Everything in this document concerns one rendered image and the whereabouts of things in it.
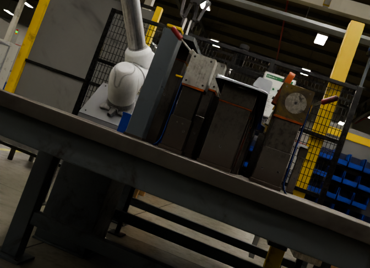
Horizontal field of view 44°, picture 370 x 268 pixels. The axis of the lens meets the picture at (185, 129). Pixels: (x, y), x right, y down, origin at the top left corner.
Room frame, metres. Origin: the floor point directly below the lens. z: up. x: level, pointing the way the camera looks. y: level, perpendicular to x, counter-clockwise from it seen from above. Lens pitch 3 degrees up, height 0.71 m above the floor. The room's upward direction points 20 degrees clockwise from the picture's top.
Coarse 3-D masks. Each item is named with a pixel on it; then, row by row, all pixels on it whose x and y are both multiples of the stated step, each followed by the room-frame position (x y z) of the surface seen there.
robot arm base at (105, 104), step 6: (108, 102) 2.56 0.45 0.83; (102, 108) 2.57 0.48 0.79; (108, 108) 2.56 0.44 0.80; (114, 108) 2.54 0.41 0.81; (120, 108) 2.54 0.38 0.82; (126, 108) 2.55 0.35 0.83; (132, 108) 2.59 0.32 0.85; (108, 114) 2.54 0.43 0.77; (114, 114) 2.55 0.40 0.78; (120, 114) 2.55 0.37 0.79
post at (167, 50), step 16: (160, 48) 1.74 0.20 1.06; (176, 48) 1.75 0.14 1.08; (160, 64) 1.73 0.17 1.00; (144, 80) 1.74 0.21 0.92; (160, 80) 1.73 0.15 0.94; (144, 96) 1.74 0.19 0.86; (160, 96) 1.78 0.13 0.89; (144, 112) 1.73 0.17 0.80; (128, 128) 1.74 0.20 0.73; (144, 128) 1.73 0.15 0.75
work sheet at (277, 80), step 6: (264, 78) 3.19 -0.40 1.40; (270, 78) 3.19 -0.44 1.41; (276, 78) 3.18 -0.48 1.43; (282, 78) 3.17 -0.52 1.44; (276, 84) 3.18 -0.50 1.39; (294, 84) 3.16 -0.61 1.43; (270, 90) 3.18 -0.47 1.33; (276, 90) 3.18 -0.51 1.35; (270, 96) 3.18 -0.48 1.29; (270, 102) 3.18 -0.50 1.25; (270, 108) 3.18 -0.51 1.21; (264, 114) 3.18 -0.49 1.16
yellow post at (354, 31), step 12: (360, 24) 3.15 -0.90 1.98; (348, 36) 3.16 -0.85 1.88; (360, 36) 3.14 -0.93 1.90; (348, 48) 3.15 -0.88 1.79; (336, 60) 3.19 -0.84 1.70; (348, 60) 3.15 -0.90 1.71; (336, 72) 3.16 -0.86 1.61; (348, 72) 3.15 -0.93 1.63; (324, 96) 3.16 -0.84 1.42; (324, 108) 3.15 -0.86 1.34; (324, 120) 3.15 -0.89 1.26; (324, 132) 3.15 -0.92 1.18; (312, 144) 3.15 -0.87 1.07; (312, 156) 3.15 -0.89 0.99; (312, 168) 3.14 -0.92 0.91; (300, 180) 3.15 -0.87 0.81; (300, 192) 3.15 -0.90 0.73; (276, 252) 3.15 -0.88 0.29; (264, 264) 3.18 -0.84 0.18; (276, 264) 3.15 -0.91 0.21
